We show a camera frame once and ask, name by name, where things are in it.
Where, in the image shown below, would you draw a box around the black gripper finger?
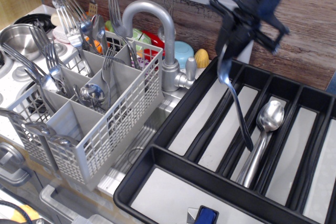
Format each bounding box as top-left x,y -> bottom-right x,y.
215,15 -> 254,60

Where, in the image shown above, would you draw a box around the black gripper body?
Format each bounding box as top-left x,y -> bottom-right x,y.
209,0 -> 289,54

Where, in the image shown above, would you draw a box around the big steel spoon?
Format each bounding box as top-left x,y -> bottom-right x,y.
217,44 -> 254,152

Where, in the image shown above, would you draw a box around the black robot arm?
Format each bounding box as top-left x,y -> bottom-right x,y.
209,0 -> 289,61

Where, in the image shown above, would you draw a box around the stacked steel spoons in tray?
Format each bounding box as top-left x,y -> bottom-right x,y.
236,100 -> 285,188

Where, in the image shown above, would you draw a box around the black cutlery tray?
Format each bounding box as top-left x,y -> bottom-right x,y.
113,61 -> 335,223

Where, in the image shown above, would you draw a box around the round steel spoon bowl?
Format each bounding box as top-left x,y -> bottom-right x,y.
80,83 -> 105,103

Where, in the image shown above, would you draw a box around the grey plastic cutlery basket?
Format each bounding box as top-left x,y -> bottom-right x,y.
8,41 -> 163,190

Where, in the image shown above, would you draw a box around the yellow toy corn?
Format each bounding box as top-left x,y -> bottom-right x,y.
194,49 -> 209,68

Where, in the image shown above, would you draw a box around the light blue plastic bowl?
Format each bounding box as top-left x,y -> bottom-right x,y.
175,41 -> 194,69

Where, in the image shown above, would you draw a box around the silver sink faucet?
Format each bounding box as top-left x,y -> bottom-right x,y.
122,0 -> 197,92

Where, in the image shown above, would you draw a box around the tall steel fork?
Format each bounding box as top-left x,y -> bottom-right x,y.
108,0 -> 141,70

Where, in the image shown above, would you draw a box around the hanging steel fork back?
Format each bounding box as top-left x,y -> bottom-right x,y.
52,0 -> 93,77

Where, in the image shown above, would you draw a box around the steel forks at left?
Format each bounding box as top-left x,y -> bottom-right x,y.
3,22 -> 70,112

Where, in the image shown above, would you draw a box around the steel pot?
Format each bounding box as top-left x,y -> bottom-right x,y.
1,24 -> 41,61

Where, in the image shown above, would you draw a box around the yellow cloth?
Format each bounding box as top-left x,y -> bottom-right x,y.
9,205 -> 40,223

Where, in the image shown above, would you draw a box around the grey metal post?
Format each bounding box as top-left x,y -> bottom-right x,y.
237,40 -> 254,64

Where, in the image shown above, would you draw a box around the blue handled tool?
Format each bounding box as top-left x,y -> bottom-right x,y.
186,206 -> 219,224

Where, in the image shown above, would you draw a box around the steel spoon handle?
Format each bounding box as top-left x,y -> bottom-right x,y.
50,135 -> 78,148
25,122 -> 56,136
0,108 -> 26,122

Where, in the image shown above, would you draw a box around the steel spoon handle front left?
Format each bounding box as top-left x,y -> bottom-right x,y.
25,122 -> 56,136

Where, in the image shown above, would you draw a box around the steel spoon handle far left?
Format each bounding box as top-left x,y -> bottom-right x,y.
0,108 -> 26,122

